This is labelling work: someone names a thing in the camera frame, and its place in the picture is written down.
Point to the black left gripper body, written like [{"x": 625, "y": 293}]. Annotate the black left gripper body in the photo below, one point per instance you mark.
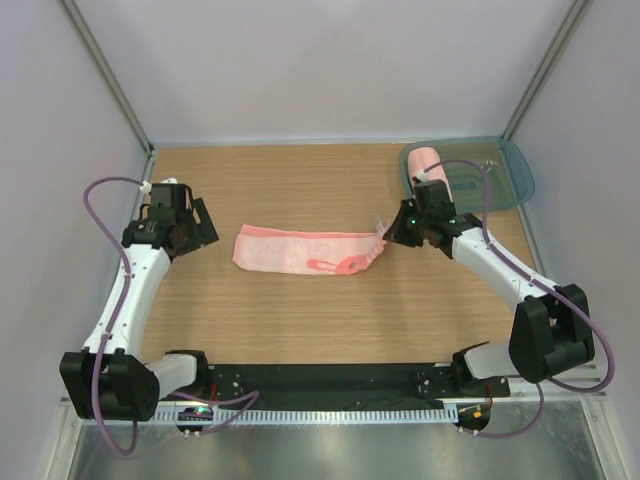
[{"x": 195, "y": 235}]

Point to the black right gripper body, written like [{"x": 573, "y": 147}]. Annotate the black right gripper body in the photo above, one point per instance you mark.
[{"x": 427, "y": 222}]

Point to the large pink towel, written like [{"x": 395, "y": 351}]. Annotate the large pink towel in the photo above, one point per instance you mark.
[{"x": 424, "y": 164}]

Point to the small pink cloth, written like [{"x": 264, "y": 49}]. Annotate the small pink cloth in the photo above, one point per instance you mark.
[{"x": 307, "y": 253}]

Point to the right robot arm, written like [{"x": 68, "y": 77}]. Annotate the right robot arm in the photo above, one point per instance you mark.
[{"x": 549, "y": 334}]

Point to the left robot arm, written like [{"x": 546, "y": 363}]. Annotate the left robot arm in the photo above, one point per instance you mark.
[{"x": 115, "y": 343}]

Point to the teal plastic tray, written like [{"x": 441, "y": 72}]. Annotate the teal plastic tray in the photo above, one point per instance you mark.
[{"x": 468, "y": 161}]

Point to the left aluminium frame post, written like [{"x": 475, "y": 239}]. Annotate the left aluminium frame post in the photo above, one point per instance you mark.
[{"x": 106, "y": 73}]

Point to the aluminium frame post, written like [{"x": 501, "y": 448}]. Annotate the aluminium frame post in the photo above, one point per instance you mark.
[
  {"x": 106, "y": 73},
  {"x": 560, "y": 40}
]

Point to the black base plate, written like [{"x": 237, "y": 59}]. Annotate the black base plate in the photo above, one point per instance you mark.
[{"x": 339, "y": 386}]

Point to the slotted cable duct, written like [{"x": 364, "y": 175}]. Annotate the slotted cable duct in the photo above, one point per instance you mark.
[{"x": 183, "y": 415}]

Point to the aluminium front rail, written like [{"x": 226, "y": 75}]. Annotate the aluminium front rail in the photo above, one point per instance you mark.
[{"x": 135, "y": 389}]

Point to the right aluminium frame post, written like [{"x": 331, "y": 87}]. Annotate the right aluminium frame post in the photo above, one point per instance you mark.
[{"x": 560, "y": 40}]

